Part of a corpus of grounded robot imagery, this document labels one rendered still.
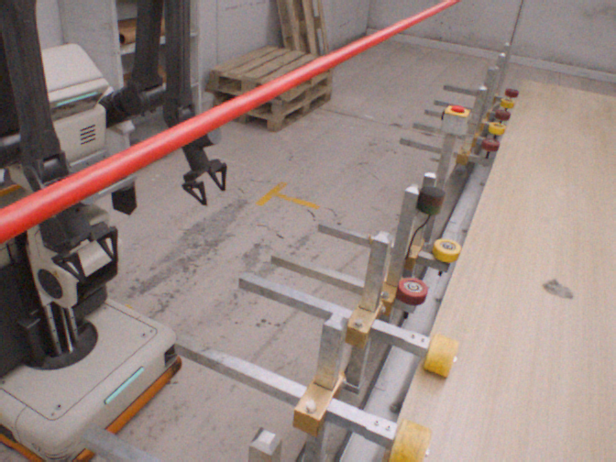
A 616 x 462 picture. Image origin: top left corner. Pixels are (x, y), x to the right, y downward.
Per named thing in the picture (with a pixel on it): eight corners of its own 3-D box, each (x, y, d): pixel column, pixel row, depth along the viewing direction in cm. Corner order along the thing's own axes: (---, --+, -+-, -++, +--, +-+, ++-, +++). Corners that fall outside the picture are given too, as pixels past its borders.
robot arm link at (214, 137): (182, 105, 143) (162, 114, 137) (213, 96, 137) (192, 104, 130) (199, 146, 147) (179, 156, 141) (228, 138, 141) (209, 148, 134)
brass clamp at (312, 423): (289, 425, 93) (291, 407, 90) (318, 376, 103) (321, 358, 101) (319, 439, 91) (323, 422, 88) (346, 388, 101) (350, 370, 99)
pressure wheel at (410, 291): (387, 321, 138) (394, 288, 132) (395, 304, 144) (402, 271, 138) (415, 331, 135) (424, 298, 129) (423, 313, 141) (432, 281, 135)
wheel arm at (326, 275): (269, 266, 150) (270, 254, 148) (275, 260, 153) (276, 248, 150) (412, 316, 136) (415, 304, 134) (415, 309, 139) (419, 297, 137)
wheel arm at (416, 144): (398, 146, 249) (400, 137, 246) (400, 143, 251) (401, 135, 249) (488, 168, 235) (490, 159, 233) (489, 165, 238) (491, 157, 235)
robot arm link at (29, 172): (55, 155, 110) (19, 168, 103) (84, 141, 103) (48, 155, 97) (81, 204, 113) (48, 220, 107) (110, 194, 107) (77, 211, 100)
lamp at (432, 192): (401, 265, 134) (418, 192, 122) (407, 254, 138) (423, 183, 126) (423, 271, 132) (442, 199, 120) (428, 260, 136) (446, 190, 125)
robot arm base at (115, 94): (123, 91, 154) (92, 100, 144) (137, 79, 149) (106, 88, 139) (137, 116, 155) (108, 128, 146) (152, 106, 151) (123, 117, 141)
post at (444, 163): (416, 246, 189) (444, 131, 165) (420, 239, 193) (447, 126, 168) (428, 249, 187) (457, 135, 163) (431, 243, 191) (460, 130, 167)
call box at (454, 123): (439, 134, 164) (445, 110, 160) (444, 127, 170) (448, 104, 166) (460, 138, 162) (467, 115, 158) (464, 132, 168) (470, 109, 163)
